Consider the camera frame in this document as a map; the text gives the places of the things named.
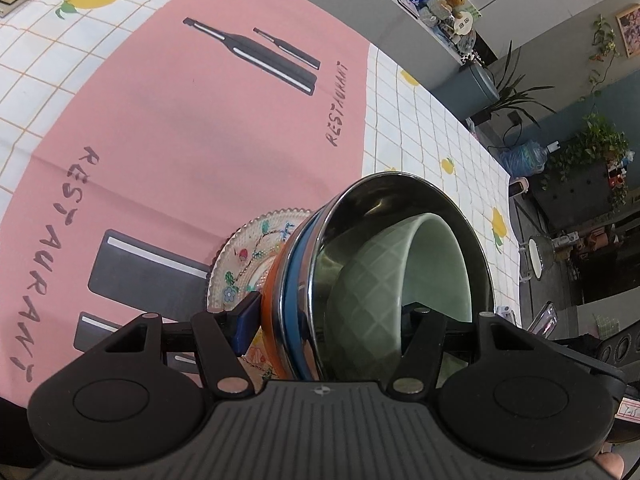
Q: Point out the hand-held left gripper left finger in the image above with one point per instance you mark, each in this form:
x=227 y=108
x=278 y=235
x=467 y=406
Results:
x=247 y=317

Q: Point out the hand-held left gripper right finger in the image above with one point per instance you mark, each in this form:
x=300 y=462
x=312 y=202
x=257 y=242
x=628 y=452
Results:
x=425 y=325

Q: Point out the orange steel bowl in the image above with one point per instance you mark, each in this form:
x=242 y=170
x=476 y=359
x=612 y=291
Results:
x=272 y=310

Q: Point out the white fruit-print plate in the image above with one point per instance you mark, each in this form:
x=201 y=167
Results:
x=250 y=260

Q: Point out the green ceramic bowl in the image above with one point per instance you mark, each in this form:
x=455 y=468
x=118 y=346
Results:
x=370 y=285

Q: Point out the clear glass plate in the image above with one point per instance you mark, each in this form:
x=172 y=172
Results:
x=235 y=240

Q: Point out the blue steel bowl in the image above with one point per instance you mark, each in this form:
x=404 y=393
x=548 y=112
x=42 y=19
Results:
x=380 y=200

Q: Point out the white round stand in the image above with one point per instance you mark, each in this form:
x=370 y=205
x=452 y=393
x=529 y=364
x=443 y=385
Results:
x=537 y=257

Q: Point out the black cabinet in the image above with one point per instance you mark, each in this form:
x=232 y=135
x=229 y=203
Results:
x=585 y=195

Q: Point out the blue water bottle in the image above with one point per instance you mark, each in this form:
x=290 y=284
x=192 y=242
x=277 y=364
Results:
x=525 y=157

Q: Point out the pink printed placemat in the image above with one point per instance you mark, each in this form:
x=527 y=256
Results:
x=175 y=135

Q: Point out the bushy green potted plant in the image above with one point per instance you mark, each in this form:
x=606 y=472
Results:
x=590 y=145

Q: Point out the grey-blue trash can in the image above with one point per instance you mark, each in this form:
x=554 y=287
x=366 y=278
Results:
x=465 y=90

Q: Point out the tall leafy floor plant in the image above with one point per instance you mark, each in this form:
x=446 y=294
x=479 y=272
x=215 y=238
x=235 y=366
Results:
x=515 y=95

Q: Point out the white paddle fan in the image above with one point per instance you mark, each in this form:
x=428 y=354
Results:
x=464 y=22

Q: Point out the hanging vine plant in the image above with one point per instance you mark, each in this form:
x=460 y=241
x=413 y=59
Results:
x=602 y=40

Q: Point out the framed wall picture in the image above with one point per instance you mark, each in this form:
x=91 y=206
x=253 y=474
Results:
x=630 y=30

